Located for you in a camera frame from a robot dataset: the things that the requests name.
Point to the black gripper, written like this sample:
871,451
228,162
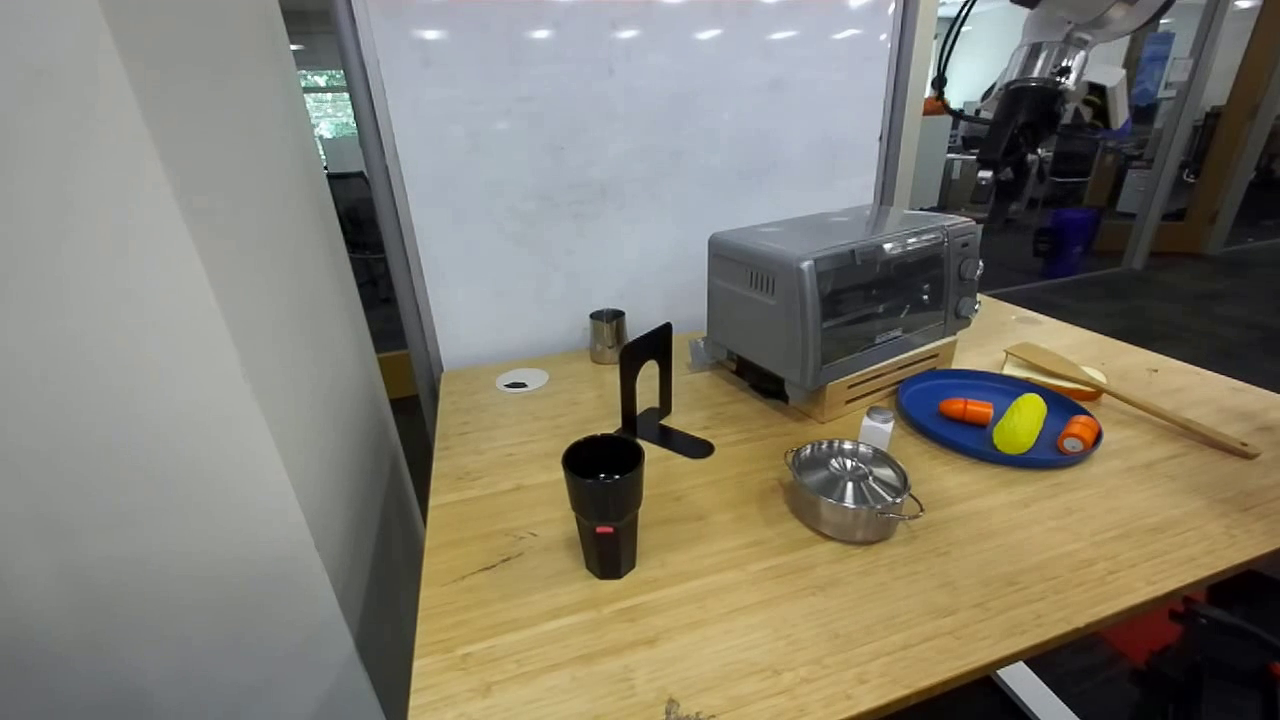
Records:
1025,122

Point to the timer knob of toaster oven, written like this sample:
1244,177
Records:
960,273

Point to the grey toaster oven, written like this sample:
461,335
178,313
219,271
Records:
824,301

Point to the temperature knob of toaster oven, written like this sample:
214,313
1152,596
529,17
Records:
966,308

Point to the blue bin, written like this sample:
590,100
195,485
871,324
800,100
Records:
1069,243

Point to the long orange toy carrot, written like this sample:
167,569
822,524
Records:
966,409

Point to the yellow toy corn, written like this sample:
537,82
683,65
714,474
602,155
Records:
1021,420

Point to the wooden slatted crate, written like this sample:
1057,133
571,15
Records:
883,385

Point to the wooden spatula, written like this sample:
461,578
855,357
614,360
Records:
1147,404

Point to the blue plate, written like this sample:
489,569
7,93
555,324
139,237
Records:
941,435

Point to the white salt shaker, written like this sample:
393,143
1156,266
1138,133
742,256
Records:
877,428

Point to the steel pot lid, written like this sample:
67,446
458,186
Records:
851,474

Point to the steel pot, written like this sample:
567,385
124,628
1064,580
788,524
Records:
845,520

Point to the whiteboard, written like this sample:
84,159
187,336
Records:
602,162

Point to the black metal bookend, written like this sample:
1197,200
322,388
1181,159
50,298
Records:
649,381

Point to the small steel cup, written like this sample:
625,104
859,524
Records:
609,336

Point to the red object under table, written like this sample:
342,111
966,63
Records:
1152,634

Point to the black plastic cup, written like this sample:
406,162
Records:
606,506

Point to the white tape roll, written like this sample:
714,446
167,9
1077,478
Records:
522,381

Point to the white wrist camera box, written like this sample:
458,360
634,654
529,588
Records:
1061,57

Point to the white table frame bar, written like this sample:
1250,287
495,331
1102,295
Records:
1030,691

